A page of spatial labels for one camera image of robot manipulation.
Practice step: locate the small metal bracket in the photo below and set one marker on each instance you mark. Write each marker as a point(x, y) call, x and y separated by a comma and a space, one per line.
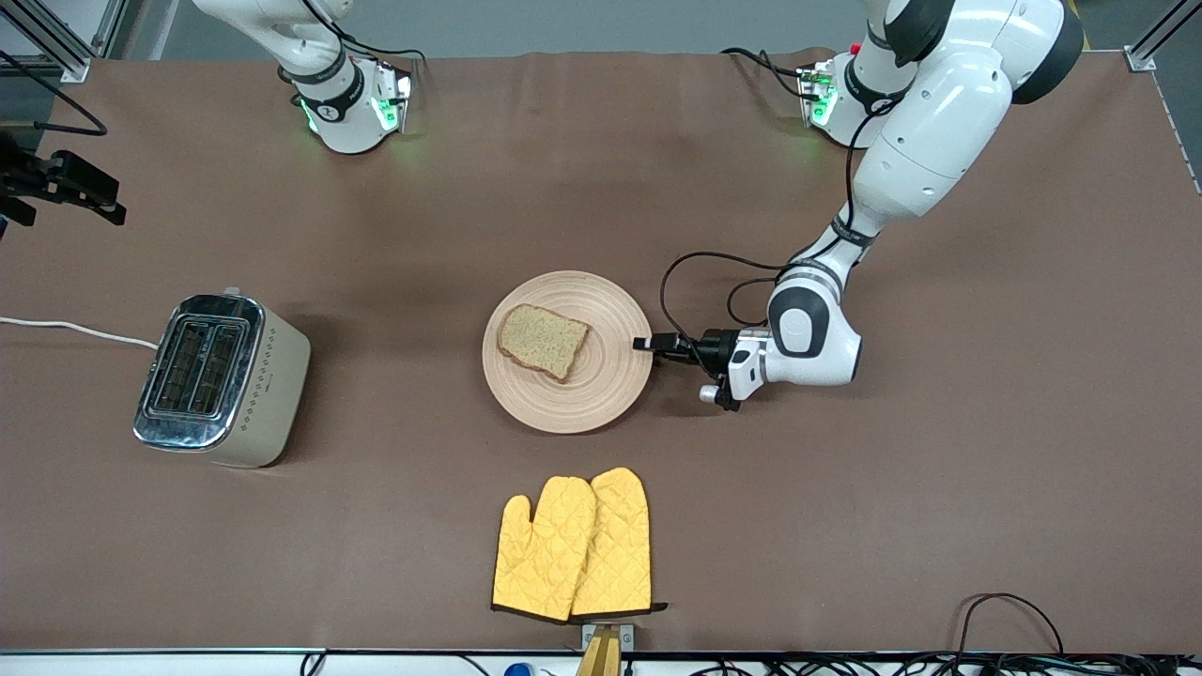
point(627, 638)

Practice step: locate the white table edge rail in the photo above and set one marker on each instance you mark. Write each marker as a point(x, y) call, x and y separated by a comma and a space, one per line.
point(188, 665)

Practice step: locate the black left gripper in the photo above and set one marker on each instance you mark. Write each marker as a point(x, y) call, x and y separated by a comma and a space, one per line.
point(716, 346)

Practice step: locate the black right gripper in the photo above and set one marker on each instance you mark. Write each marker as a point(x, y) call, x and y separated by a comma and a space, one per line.
point(58, 176)

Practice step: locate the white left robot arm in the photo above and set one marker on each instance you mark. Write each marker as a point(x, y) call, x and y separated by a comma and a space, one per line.
point(930, 122)

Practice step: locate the round wooden plate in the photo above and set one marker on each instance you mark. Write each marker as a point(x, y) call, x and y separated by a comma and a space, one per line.
point(610, 385)

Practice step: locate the yellow quilted oven mitt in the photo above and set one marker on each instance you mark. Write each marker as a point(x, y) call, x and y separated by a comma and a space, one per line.
point(620, 545)
point(545, 554)

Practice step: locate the brown toast slice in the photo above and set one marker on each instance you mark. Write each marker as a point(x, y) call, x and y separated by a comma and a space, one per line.
point(540, 340)

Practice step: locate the cream chrome two-slot toaster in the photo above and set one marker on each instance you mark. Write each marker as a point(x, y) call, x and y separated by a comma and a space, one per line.
point(268, 394)

